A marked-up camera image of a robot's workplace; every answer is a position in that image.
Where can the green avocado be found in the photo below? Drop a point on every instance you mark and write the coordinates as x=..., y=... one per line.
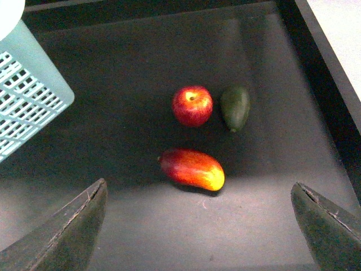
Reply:
x=235, y=107

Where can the black near display tray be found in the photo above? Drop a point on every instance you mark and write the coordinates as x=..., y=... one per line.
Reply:
x=124, y=62

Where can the turquoise plastic shopping basket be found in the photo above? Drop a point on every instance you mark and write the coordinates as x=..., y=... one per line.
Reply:
x=33, y=92

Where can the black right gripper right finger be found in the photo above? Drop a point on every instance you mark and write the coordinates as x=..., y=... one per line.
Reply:
x=332, y=233

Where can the red yellow mango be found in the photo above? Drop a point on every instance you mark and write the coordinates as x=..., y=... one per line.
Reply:
x=192, y=168

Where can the red yellow apple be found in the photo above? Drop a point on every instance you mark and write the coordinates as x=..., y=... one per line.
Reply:
x=192, y=105

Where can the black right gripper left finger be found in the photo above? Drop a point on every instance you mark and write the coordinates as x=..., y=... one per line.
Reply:
x=66, y=241

